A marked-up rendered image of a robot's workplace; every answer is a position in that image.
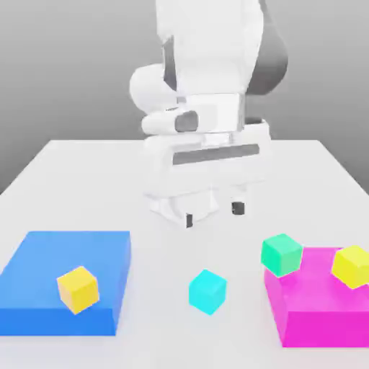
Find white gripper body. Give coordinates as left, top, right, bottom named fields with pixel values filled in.
left=143, top=120, right=273, bottom=192

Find small green cube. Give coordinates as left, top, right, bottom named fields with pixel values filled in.
left=260, top=233, right=304, bottom=278

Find small cyan cube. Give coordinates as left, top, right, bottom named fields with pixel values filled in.
left=188, top=268, right=228, bottom=316

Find small lime yellow cube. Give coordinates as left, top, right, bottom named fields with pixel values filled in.
left=330, top=244, right=369, bottom=290

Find small golden yellow cube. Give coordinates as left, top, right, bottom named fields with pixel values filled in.
left=56, top=265, right=101, bottom=316

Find large magenta box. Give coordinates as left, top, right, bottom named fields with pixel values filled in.
left=263, top=246, right=369, bottom=349

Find large blue box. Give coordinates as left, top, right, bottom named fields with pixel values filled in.
left=0, top=230, right=132, bottom=337

